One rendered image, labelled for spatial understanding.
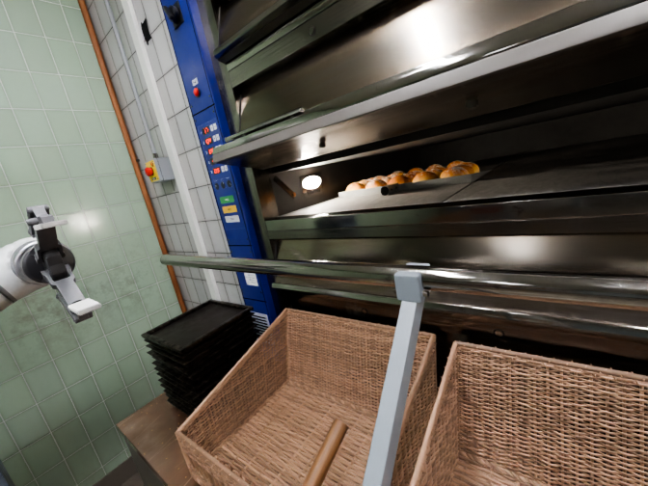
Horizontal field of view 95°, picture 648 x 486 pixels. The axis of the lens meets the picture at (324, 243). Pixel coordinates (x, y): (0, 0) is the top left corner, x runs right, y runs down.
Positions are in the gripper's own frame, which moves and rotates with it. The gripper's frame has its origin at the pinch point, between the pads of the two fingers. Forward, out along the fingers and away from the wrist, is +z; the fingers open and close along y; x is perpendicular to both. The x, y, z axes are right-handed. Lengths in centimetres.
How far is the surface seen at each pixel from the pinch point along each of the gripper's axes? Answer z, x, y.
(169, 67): -61, -60, -57
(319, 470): 24, -17, 44
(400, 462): 32, -31, 52
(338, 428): 25, -24, 40
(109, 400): -117, -12, 81
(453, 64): 44, -46, -19
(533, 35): 55, -46, -19
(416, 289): 44, -22, 9
